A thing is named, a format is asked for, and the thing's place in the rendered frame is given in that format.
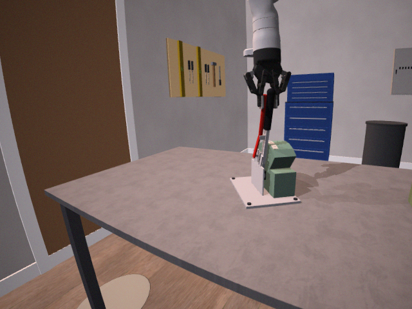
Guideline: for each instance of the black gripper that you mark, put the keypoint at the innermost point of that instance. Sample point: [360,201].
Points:
[267,69]

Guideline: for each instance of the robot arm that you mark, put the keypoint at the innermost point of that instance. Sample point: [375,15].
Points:
[265,26]

